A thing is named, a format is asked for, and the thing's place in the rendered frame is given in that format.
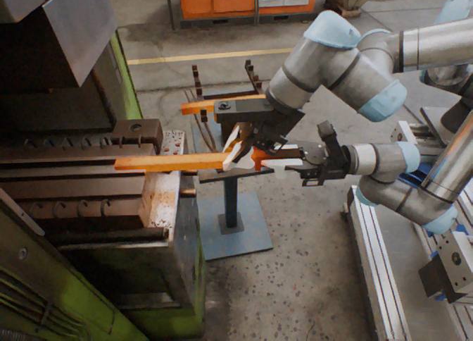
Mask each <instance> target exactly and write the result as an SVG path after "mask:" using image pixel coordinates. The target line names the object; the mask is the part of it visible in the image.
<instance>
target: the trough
mask: <svg viewBox="0 0 473 341"><path fill-rule="evenodd" d="M115 161H116V159H99V160H78V161H58V162H38V163H0V175H13V174H14V173H52V172H72V171H111V170H115V168H114V165H115Z"/></svg>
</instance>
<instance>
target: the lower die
mask: <svg viewBox="0 0 473 341"><path fill-rule="evenodd" d="M65 148H66V150H65V151H63V149H62V147H46V151H44V150H43V148H42V147H32V148H27V150H28V151H27V152H25V151H24V149H23V148H11V149H0V163H38V162H58V161H78V160H99V159H117V158H120V157H135V156H156V154H155V152H154V148H153V145H152V144H141V147H140V148H139V147H138V144H122V148H120V145H103V149H101V148H100V145H96V146H84V148H85V149H84V150H82V148H81V146H74V147H65ZM157 172H158V171H148V172H146V169H131V170H92V171H72V172H52V173H14V174H13V175H0V188H1V189H2V190H3V191H4V192H5V193H6V194H7V195H9V196H10V197H11V198H12V199H13V201H14V202H15V203H17V204H18V205H19V206H20V207H21V208H22V209H23V210H24V211H25V213H26V214H27V215H29V208H30V206H31V205H32V204H33V203H34V202H40V203H41V204H42V205H43V208H40V207H39V206H38V205H35V206H34V208H33V210H32V215H33V217H34V218H35V219H37V220H38V221H39V222H40V223H41V224H42V226H43V227H44V228H45V229H46V230H48V231H62V230H65V229H64V228H62V227H61V226H60V225H59V222H58V221H57V220H56V219H55V218H54V217H53V207H54V205H55V203H56V202H59V201H61V202H63V203H64V204H66V206H67V207H66V208H63V207H62V206H61V205H60V204H59V205H58V207H57V216H58V217H59V218H60V219H61V220H62V222H63V224H65V225H66V226H67V227H68V228H70V229H71V230H87V229H86V227H85V226H84V224H83V223H82V221H81V220H80V218H79V217H77V213H76V208H77V204H78V203H79V202H80V201H82V200H85V201H86V202H87V203H88V206H85V205H84V204H82V206H81V214H82V217H83V218H84V219H85V220H86V222H87V224H88V226H89V227H90V228H93V229H110V228H109V227H108V225H107V223H106V221H105V220H104V219H103V218H102V216H101V212H100V208H101V202H102V201H103V200H104V199H107V200H109V202H110V203H111V205H110V206H108V205H107V203H105V204H104V208H103V211H104V214H105V216H107V218H108V220H109V221H110V223H111V225H112V226H113V227H114V228H145V227H147V225H148V221H149V213H150V209H151V202H152V197H153V189H154V185H155V180H156V177H157Z"/></svg>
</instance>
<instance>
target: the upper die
mask: <svg viewBox="0 0 473 341"><path fill-rule="evenodd" d="M117 28H118V25H117V21H116V19H115V14H114V12H113V7H112V4H111V1H110V0H46V1H45V2H43V3H42V4H40V5H39V7H37V8H36V9H35V10H33V12H30V13H29V14H27V15H26V16H25V17H24V18H23V19H22V20H21V21H20V22H18V23H0V90H15V89H68V88H80V87H81V86H82V83H83V82H84V80H85V79H86V77H87V75H88V73H90V71H91V69H92V68H93V67H94V64H95V63H96V61H97V59H98V57H99V56H100V54H102V52H103V50H104V48H105V47H106V45H107V43H108V42H109V40H110V38H111V36H112V35H113V34H114V32H115V31H116V29H117Z"/></svg>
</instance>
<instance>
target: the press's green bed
mask: <svg viewBox="0 0 473 341"><path fill-rule="evenodd" d="M196 230H197V233H198V240H197V257H196V276H195V277H194V280H195V282H196V289H195V305H194V308H193V309H171V310H157V311H131V312H121V313H122V314H123V315H124V316H126V317H127V318H128V319H129V320H130V321H131V322H132V323H133V325H135V326H136V327H137V328H138V329H140V331H141V332H143V334H145V336H147V338H148V339H149V340H150V341H168V340H193V339H205V324H206V260H205V257H204V251H203V245H202V244H201V238H200V222H199V217H198V228H197V229H196Z"/></svg>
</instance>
